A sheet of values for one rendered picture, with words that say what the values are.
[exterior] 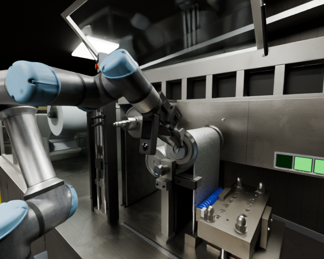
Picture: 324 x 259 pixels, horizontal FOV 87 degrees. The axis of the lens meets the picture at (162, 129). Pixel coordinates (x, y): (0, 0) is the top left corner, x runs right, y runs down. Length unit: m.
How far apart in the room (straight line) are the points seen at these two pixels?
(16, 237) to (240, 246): 0.60
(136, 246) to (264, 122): 0.71
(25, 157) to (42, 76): 0.39
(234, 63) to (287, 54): 0.20
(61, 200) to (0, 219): 0.16
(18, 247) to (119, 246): 0.31
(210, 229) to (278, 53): 0.72
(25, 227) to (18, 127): 0.30
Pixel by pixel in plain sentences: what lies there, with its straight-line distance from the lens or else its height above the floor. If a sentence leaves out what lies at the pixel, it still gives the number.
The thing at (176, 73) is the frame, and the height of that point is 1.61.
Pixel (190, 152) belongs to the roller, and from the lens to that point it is 0.62.
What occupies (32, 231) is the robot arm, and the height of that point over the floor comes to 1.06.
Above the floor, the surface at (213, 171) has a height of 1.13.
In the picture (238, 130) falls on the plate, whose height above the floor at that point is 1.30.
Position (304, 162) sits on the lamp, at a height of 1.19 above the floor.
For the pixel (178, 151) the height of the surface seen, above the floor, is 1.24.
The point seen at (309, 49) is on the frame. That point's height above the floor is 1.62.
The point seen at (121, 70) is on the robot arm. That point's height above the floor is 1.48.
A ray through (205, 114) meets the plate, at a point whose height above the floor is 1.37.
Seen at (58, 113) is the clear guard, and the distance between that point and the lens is 1.40.
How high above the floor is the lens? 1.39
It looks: 6 degrees down
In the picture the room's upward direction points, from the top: straight up
